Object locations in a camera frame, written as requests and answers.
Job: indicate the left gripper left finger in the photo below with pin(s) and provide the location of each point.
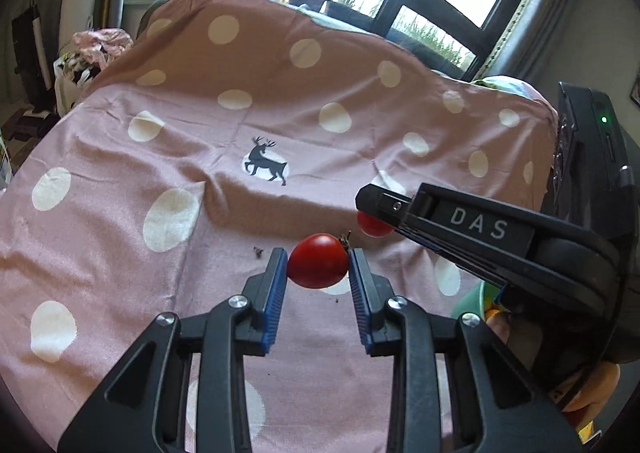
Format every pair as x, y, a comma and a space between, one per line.
141, 404

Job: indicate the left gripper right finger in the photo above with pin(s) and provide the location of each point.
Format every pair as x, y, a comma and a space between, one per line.
456, 387

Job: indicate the finger of the right gripper side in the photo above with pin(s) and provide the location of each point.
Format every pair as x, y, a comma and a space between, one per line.
396, 210

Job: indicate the cherry tomato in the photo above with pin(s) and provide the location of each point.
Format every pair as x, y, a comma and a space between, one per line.
372, 226
319, 261

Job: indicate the person right hand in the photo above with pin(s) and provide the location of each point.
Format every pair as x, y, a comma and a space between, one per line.
524, 341

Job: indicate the green plastic bowl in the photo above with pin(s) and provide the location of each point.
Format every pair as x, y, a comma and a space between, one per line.
480, 300

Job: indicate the pink polka dot cloth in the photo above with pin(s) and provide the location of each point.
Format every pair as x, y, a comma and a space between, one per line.
230, 128

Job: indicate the pink crumpled cloth pile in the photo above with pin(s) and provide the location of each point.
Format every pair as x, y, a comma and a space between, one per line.
102, 47

